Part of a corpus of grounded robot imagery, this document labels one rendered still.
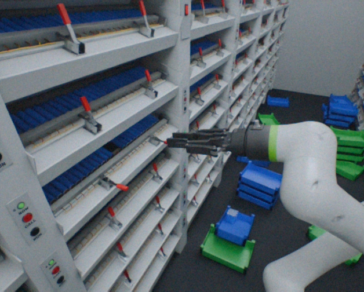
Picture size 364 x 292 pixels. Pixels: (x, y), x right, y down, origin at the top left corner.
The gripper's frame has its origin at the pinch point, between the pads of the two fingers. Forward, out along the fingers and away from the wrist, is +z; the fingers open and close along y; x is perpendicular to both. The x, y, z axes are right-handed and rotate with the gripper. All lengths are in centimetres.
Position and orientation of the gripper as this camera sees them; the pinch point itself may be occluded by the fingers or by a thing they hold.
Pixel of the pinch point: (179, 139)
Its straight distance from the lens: 71.3
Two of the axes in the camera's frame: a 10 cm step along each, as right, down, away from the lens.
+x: 1.9, 8.7, 4.5
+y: -4.2, 4.9, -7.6
